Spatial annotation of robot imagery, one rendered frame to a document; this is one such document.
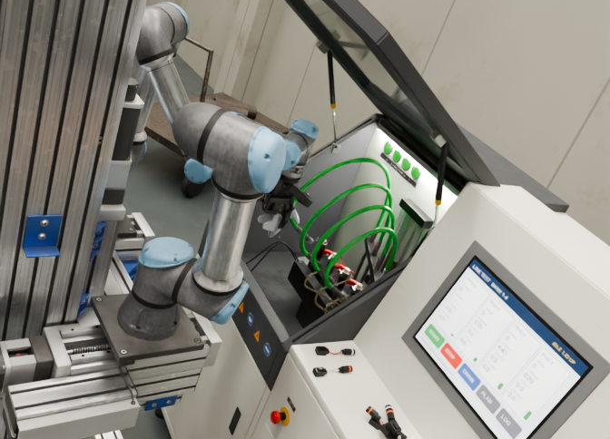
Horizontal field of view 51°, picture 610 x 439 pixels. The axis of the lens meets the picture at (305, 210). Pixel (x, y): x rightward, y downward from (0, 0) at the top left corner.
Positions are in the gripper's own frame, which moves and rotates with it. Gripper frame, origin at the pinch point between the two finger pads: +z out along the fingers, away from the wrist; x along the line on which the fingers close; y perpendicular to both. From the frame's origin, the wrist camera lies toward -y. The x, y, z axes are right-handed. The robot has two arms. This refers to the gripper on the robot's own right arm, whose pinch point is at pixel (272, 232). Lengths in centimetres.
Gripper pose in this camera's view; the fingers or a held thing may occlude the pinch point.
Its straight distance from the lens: 185.5
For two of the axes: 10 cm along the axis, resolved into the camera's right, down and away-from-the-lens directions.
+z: -3.3, 8.4, 4.3
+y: -8.4, -0.5, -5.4
